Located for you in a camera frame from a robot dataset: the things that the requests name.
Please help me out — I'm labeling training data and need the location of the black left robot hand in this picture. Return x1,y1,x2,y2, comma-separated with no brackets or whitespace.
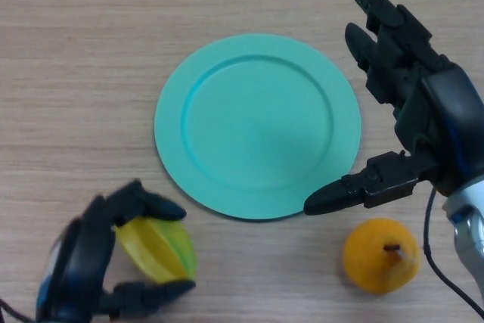
35,179,197,323

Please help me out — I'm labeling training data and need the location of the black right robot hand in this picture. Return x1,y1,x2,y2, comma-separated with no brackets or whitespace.
303,0,484,218

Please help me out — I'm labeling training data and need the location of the yellow starfruit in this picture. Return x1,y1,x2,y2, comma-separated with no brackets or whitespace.
113,216,198,286

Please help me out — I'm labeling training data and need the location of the green round plate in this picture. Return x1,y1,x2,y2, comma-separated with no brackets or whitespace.
154,33,361,222

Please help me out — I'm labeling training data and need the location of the orange pear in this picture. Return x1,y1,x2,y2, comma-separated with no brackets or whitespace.
342,217,422,295

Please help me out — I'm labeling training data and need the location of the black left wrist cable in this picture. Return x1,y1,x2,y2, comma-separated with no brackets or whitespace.
0,297,34,323

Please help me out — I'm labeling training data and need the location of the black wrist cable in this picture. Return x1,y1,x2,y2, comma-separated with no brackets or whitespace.
422,186,484,315
0,297,34,323

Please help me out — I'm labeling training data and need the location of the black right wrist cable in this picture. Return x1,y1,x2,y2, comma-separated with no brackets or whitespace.
422,186,484,315

